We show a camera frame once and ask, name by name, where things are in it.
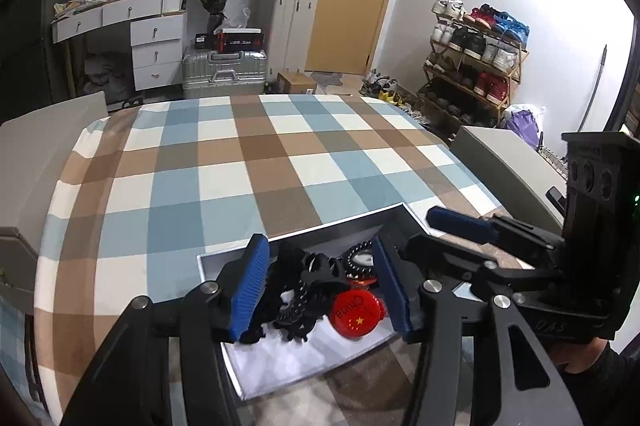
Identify black hand-shaped stand white marks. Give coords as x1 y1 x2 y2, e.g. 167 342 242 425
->
240 251 301 343

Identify silver cardboard box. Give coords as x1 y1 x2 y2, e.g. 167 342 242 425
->
196 202 476 402

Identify white suitcase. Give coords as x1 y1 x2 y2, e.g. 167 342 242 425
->
257 0 319 80

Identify brown cardboard box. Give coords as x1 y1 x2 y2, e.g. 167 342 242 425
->
276 71 318 96

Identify wooden shoe rack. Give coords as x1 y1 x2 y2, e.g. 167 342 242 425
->
417 14 530 129

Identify black phone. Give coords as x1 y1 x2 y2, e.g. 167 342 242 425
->
545 186 568 219

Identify grey chair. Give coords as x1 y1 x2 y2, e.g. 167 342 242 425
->
450 125 571 227
0 91 108 307

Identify person's right forearm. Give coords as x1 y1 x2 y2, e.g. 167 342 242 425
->
585 346 640 426

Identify black flower bouquet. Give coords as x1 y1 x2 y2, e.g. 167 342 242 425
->
190 0 231 34

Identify person's right hand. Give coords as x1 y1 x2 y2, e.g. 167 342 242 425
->
546 337 608 375

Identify rows of shoes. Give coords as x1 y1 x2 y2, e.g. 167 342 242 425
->
430 0 531 117

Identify round pin badge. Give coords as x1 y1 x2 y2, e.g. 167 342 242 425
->
329 289 387 340

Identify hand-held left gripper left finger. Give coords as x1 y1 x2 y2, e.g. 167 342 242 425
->
60 233 272 426

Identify loose sandals pile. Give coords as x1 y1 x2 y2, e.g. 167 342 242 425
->
360 69 431 122

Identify grey pole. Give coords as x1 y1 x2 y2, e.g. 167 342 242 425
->
577 45 608 132

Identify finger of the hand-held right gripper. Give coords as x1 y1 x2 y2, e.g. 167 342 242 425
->
405 233 567 296
425 205 565 253

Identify black bead bracelet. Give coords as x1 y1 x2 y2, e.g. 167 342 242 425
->
344 242 377 279

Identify black clamp-shaped object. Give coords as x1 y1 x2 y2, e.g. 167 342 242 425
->
274 279 333 343

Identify silver suitcase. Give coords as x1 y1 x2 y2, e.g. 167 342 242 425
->
181 49 268 100

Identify purple bag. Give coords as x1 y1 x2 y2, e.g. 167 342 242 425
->
502 104 546 149

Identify black red flat box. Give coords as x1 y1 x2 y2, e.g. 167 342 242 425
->
217 28 265 52

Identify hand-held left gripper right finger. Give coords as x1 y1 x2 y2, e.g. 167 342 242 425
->
371 236 586 426

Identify white desk with drawers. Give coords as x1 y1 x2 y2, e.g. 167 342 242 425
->
51 0 187 92

